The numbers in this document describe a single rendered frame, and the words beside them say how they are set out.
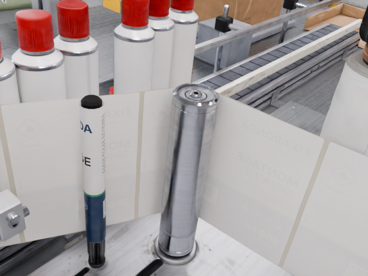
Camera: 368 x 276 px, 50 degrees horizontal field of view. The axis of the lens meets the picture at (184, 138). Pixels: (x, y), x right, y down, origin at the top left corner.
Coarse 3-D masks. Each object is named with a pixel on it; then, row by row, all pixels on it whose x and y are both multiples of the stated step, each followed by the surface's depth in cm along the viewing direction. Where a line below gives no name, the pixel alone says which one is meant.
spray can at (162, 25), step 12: (156, 0) 50; (168, 0) 51; (156, 12) 51; (168, 12) 52; (156, 24) 52; (168, 24) 52; (156, 36) 52; (168, 36) 53; (156, 48) 53; (168, 48) 54; (156, 60) 54; (168, 60) 55; (156, 72) 55; (168, 72) 57; (156, 84) 56; (168, 84) 58
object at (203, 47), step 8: (328, 0) 107; (336, 0) 110; (304, 8) 97; (312, 8) 100; (320, 8) 104; (280, 16) 89; (288, 16) 91; (296, 16) 94; (256, 24) 83; (264, 24) 84; (272, 24) 86; (232, 32) 77; (240, 32) 78; (248, 32) 80; (256, 32) 82; (216, 40) 73; (224, 40) 74; (232, 40) 76; (200, 48) 69; (208, 48) 71; (104, 80) 55; (112, 80) 56; (104, 88) 55
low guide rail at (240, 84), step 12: (348, 24) 107; (360, 24) 111; (324, 36) 96; (336, 36) 100; (300, 48) 87; (312, 48) 90; (276, 60) 80; (288, 60) 82; (252, 72) 74; (264, 72) 76; (228, 84) 68; (240, 84) 70; (228, 96) 69
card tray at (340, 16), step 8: (336, 8) 140; (344, 8) 144; (352, 8) 142; (360, 8) 141; (312, 16) 127; (320, 16) 132; (328, 16) 138; (336, 16) 142; (344, 16) 143; (352, 16) 143; (360, 16) 142; (304, 24) 125; (312, 24) 129; (320, 24) 132; (336, 24) 134; (344, 24) 135; (360, 40) 122
